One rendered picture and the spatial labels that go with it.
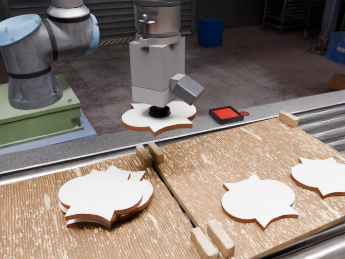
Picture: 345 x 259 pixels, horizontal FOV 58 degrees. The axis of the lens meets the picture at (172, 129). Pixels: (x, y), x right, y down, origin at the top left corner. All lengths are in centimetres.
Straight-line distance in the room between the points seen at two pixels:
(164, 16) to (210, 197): 34
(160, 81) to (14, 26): 50
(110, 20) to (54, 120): 454
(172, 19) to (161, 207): 33
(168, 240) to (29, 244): 22
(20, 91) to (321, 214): 80
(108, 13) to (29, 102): 454
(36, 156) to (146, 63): 41
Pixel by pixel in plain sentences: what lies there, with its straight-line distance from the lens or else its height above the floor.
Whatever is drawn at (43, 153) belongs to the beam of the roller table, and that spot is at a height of 92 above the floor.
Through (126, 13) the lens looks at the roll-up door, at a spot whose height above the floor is 49.
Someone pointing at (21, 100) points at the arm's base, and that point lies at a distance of 98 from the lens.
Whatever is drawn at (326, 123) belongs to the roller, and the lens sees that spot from 100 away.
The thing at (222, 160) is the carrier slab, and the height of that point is 94.
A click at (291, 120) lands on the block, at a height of 96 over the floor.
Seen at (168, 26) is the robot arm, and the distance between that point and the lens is 51.
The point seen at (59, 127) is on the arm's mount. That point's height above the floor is 89.
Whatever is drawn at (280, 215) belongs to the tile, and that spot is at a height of 95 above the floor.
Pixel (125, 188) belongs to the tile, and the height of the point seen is 98.
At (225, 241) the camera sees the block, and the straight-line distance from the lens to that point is 51.
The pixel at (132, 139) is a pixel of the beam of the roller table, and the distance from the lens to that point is 83.
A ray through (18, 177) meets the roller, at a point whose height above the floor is 92.
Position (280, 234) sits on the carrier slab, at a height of 94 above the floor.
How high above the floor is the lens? 134
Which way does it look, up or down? 29 degrees down
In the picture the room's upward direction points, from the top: straight up
